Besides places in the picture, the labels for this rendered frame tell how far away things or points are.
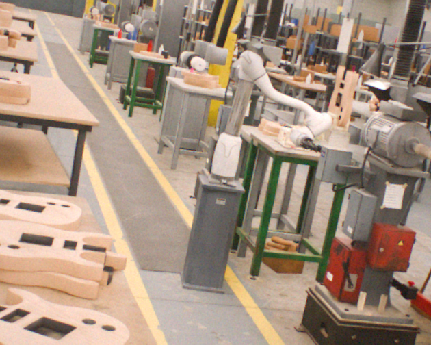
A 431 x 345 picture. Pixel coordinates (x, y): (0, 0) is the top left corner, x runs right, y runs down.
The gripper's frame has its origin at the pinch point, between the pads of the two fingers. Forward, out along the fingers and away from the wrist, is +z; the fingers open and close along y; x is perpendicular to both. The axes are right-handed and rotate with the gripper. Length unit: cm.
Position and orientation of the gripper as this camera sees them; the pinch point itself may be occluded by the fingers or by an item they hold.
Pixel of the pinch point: (317, 149)
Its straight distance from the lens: 488.5
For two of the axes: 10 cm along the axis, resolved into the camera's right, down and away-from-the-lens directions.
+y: -9.5, -1.3, -2.7
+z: 2.4, 2.4, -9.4
